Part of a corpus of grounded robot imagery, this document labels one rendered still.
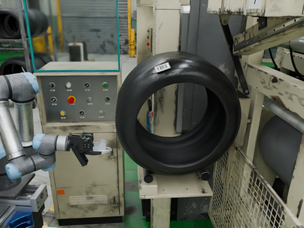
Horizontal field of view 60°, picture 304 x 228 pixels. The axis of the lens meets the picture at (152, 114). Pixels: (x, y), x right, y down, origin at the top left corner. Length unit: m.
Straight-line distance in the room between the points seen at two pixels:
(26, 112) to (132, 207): 1.39
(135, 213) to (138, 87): 1.56
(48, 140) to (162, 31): 0.78
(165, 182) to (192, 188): 0.15
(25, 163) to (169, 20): 0.98
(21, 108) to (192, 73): 0.89
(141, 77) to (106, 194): 1.28
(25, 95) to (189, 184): 0.95
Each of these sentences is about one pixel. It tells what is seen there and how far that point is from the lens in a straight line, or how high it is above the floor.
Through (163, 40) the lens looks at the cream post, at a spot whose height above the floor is 1.50.
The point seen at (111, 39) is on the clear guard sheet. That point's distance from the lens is 1.74.
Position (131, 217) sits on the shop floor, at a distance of 2.42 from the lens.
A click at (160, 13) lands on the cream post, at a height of 1.64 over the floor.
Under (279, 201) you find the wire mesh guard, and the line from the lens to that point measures 1.13.
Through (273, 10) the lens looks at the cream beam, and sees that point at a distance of 0.91.
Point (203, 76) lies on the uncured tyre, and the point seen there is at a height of 1.40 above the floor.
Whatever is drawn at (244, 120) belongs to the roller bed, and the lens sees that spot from 1.61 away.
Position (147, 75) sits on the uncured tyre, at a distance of 1.09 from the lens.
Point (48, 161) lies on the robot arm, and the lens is 1.38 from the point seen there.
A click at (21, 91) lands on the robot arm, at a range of 1.43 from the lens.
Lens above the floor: 1.65
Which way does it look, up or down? 22 degrees down
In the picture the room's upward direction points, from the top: 1 degrees clockwise
